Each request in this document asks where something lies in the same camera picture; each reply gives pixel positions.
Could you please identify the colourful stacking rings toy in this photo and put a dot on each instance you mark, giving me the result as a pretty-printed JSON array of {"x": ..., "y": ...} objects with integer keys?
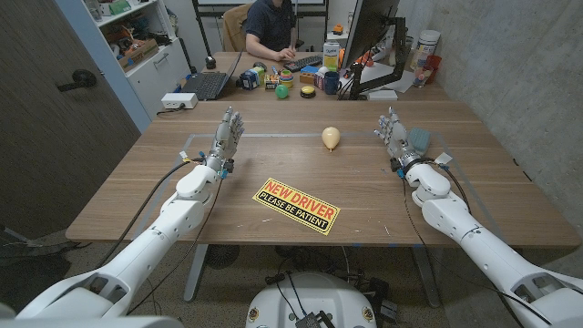
[{"x": 286, "y": 78}]

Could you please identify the black round fan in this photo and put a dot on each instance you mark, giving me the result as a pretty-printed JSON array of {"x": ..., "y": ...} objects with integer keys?
[{"x": 221, "y": 256}]

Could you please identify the tan chair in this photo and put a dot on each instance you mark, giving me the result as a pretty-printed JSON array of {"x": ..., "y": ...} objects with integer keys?
[{"x": 234, "y": 27}]

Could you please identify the white drink carton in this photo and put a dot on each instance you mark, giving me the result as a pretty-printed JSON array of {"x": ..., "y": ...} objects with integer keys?
[{"x": 331, "y": 55}]

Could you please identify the person in dark shirt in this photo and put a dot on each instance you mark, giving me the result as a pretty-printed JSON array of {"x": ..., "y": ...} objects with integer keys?
[{"x": 271, "y": 23}]

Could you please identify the clear glass cup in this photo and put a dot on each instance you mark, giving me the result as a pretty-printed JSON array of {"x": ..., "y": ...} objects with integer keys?
[{"x": 419, "y": 76}]

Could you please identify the cardboard box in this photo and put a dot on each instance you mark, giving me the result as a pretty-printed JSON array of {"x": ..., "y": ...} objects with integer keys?
[{"x": 138, "y": 54}]

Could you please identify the blue block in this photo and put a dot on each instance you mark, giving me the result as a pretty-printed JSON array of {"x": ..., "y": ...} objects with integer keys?
[{"x": 309, "y": 69}]

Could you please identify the black laptop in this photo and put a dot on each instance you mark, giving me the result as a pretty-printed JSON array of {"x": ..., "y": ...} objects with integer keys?
[{"x": 207, "y": 84}]

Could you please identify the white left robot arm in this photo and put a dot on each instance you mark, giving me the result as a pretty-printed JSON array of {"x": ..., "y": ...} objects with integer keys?
[{"x": 136, "y": 259}]

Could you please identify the blue toy can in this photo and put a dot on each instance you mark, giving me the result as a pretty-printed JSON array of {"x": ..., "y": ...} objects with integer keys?
[{"x": 249, "y": 79}]

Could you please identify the white round canister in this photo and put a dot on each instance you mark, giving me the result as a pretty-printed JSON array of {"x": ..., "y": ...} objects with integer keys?
[{"x": 426, "y": 48}]

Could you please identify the dark blue mug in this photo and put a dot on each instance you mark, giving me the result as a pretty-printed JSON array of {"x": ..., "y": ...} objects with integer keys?
[{"x": 331, "y": 83}]

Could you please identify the yellow new driver sticker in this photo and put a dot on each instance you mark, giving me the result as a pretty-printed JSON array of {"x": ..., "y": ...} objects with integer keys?
[{"x": 297, "y": 206}]

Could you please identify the white flat box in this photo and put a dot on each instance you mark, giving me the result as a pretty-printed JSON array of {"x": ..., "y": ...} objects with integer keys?
[{"x": 382, "y": 95}]

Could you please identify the red cup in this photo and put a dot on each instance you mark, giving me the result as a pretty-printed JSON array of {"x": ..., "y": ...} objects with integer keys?
[{"x": 433, "y": 64}]

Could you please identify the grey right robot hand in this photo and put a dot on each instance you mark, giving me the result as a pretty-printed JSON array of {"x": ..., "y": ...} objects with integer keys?
[{"x": 395, "y": 139}]

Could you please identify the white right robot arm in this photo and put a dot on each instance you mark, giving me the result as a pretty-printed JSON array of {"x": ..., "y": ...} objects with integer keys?
[{"x": 478, "y": 246}]

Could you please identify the white shelf cabinet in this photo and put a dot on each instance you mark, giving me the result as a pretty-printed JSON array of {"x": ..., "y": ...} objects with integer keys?
[{"x": 155, "y": 68}]

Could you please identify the teal sponge block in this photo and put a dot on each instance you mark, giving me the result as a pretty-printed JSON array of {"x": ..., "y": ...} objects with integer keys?
[{"x": 421, "y": 139}]

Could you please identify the grey table leg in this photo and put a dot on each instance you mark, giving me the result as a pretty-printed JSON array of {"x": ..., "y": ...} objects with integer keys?
[
  {"x": 196, "y": 273},
  {"x": 426, "y": 275}
]

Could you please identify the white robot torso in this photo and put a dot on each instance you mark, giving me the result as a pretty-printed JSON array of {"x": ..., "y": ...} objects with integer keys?
[{"x": 312, "y": 300}]

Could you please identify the green ball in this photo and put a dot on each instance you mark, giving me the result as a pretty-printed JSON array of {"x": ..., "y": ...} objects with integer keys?
[{"x": 282, "y": 91}]

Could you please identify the white power box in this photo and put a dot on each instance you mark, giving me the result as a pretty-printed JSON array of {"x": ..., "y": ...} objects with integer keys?
[{"x": 179, "y": 100}]

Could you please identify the orange toy car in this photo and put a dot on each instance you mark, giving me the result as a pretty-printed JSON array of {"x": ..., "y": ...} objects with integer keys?
[{"x": 337, "y": 29}]

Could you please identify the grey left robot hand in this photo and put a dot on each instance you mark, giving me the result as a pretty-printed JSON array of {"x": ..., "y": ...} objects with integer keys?
[{"x": 225, "y": 139}]

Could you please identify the black puck yellow button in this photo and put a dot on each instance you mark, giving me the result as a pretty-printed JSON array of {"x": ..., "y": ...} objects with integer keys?
[{"x": 308, "y": 91}]

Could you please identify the black keyboard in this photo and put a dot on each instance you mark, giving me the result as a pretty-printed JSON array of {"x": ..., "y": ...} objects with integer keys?
[{"x": 303, "y": 63}]

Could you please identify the white paper sheet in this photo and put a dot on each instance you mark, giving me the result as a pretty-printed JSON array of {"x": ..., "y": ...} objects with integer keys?
[{"x": 387, "y": 73}]

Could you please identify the small colourful cube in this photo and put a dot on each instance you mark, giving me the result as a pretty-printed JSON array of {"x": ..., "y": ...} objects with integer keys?
[{"x": 271, "y": 82}]

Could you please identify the black computer monitor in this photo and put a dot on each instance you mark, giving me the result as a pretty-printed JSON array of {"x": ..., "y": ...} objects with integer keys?
[{"x": 369, "y": 27}]

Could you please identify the pale yellow toy fruit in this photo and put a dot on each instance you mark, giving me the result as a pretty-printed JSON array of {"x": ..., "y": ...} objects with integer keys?
[{"x": 330, "y": 136}]

